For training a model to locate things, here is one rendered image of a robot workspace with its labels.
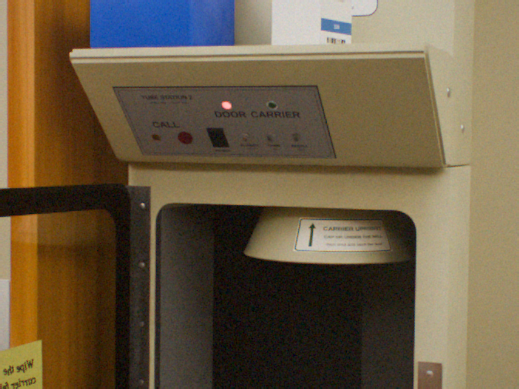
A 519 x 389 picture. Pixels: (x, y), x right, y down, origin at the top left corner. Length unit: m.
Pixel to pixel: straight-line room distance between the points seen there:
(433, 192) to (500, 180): 0.43
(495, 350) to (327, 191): 0.49
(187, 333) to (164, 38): 0.34
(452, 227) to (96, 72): 0.35
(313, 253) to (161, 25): 0.26
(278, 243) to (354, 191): 0.10
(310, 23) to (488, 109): 0.53
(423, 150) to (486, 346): 0.53
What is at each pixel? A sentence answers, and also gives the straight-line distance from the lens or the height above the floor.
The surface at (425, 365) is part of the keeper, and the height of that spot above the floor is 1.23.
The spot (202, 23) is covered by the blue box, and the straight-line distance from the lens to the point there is 0.93.
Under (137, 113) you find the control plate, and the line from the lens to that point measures 0.97.
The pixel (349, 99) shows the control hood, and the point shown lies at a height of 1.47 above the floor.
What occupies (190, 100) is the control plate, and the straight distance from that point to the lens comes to 0.93.
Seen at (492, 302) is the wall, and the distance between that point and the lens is 1.39.
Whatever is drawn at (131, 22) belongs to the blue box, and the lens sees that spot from 0.93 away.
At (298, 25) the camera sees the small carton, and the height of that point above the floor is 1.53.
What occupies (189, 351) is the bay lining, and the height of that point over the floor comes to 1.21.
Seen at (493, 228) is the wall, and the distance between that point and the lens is 1.38.
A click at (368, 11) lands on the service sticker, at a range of 0.97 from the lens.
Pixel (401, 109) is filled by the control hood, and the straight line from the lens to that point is 0.88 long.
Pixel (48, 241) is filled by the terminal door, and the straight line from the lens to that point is 0.93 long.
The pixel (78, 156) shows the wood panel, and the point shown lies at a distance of 1.07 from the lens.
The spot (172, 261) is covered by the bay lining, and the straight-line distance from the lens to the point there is 1.07.
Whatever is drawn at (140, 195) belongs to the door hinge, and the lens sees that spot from 1.04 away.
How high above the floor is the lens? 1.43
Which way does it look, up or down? 3 degrees down
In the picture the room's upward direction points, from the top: 1 degrees clockwise
